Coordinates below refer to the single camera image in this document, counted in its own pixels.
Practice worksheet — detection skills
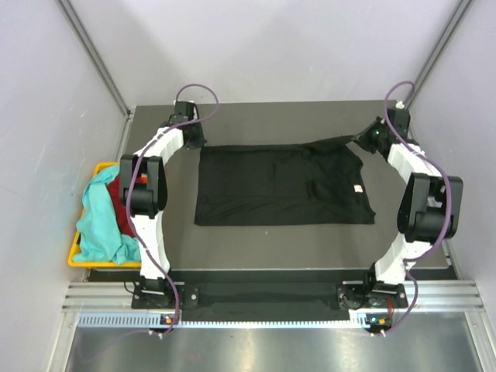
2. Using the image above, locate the black t-shirt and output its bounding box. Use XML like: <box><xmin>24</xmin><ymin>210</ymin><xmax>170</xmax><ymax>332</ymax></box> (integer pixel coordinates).
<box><xmin>195</xmin><ymin>136</ymin><xmax>375</xmax><ymax>227</ymax></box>

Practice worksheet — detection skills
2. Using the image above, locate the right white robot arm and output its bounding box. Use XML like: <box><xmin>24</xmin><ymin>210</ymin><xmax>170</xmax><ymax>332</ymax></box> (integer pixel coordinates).
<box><xmin>353</xmin><ymin>106</ymin><xmax>463</xmax><ymax>307</ymax></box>

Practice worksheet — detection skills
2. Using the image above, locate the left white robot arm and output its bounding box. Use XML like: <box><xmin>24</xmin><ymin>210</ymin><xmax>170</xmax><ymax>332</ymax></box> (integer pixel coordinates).
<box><xmin>119</xmin><ymin>101</ymin><xmax>206</xmax><ymax>308</ymax></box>

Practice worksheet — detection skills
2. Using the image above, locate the dark red t-shirt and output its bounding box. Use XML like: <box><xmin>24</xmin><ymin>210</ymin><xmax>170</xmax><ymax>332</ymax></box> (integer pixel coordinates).
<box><xmin>106</xmin><ymin>175</ymin><xmax>136</xmax><ymax>238</ymax></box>

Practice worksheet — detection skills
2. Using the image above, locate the teal t-shirt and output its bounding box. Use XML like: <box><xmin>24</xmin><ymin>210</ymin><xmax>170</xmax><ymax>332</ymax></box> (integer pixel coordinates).
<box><xmin>75</xmin><ymin>166</ymin><xmax>141</xmax><ymax>265</ymax></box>

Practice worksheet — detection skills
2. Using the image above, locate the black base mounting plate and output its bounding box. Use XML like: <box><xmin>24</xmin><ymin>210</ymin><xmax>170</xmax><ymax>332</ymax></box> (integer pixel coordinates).
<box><xmin>132</xmin><ymin>269</ymin><xmax>408</xmax><ymax>321</ymax></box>

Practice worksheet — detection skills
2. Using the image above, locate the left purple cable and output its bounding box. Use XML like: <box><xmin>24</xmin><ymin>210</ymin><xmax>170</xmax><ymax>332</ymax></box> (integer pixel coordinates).
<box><xmin>131</xmin><ymin>83</ymin><xmax>220</xmax><ymax>336</ymax></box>

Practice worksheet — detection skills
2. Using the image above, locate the purple cable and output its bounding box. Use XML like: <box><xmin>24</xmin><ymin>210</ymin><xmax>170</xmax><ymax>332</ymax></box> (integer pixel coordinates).
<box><xmin>382</xmin><ymin>80</ymin><xmax>454</xmax><ymax>336</ymax></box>
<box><xmin>131</xmin><ymin>83</ymin><xmax>220</xmax><ymax>336</ymax></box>

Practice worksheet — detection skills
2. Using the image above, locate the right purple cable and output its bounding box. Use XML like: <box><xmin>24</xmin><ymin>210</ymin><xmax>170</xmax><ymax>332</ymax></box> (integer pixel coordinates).
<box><xmin>382</xmin><ymin>80</ymin><xmax>454</xmax><ymax>336</ymax></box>

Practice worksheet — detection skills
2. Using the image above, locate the right aluminium frame post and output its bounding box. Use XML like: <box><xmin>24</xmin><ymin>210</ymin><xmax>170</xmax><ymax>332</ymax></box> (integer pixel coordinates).
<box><xmin>405</xmin><ymin>0</ymin><xmax>475</xmax><ymax>107</ymax></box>

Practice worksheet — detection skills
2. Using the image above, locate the aluminium frame post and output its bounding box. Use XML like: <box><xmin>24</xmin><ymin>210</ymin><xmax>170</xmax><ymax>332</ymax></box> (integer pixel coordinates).
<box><xmin>405</xmin><ymin>0</ymin><xmax>475</xmax><ymax>107</ymax></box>
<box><xmin>56</xmin><ymin>0</ymin><xmax>135</xmax><ymax>117</ymax></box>

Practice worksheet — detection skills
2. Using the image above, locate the left aluminium frame post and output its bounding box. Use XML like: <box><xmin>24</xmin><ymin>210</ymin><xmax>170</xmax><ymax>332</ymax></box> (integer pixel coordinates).
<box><xmin>56</xmin><ymin>0</ymin><xmax>135</xmax><ymax>117</ymax></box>

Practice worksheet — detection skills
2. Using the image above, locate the slotted grey cable duct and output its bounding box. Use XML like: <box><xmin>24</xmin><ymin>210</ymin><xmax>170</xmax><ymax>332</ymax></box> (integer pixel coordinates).
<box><xmin>75</xmin><ymin>312</ymin><xmax>392</xmax><ymax>330</ymax></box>

